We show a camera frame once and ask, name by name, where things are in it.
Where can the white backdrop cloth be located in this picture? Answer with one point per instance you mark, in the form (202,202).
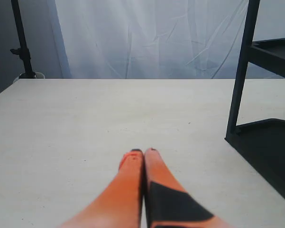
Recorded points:
(135,39)

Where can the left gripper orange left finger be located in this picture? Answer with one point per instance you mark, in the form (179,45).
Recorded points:
(120,204)

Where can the black light stand pole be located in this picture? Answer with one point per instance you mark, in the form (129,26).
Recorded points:
(23,51)

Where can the black metal rack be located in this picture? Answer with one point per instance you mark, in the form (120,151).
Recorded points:
(260,143)

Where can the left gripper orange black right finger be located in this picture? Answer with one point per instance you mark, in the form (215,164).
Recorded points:
(168,204)

